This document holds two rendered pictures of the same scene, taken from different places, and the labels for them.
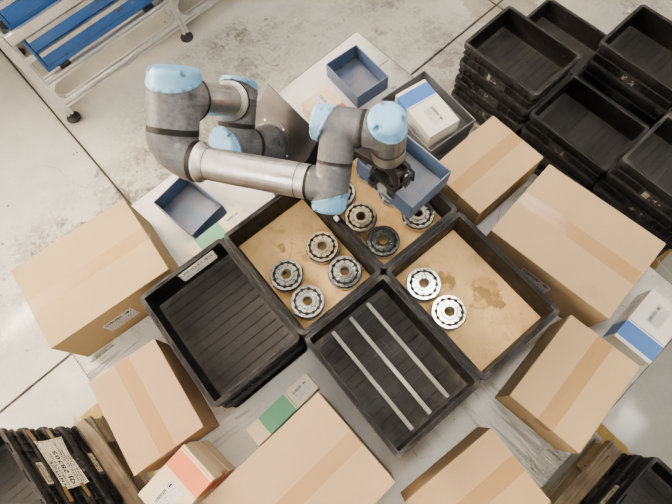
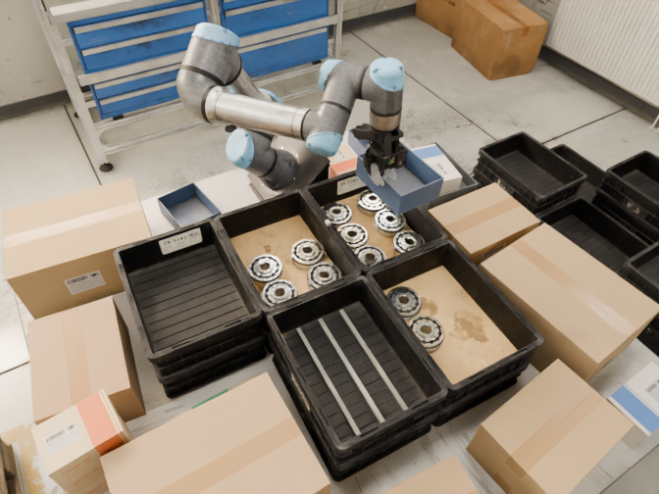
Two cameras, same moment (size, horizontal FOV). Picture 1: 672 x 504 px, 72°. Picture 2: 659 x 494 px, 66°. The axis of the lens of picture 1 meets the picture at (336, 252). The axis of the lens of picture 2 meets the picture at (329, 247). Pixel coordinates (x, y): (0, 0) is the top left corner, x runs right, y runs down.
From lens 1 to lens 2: 0.55 m
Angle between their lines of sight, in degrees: 22
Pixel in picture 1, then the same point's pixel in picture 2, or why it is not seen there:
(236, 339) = (195, 317)
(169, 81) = (212, 31)
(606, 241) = (598, 294)
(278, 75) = not seen: hidden behind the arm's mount
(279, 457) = (203, 428)
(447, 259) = (431, 288)
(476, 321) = (454, 349)
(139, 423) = (63, 370)
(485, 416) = not seen: hidden behind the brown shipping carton
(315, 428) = (253, 407)
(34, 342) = not seen: outside the picture
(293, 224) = (284, 232)
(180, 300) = (151, 272)
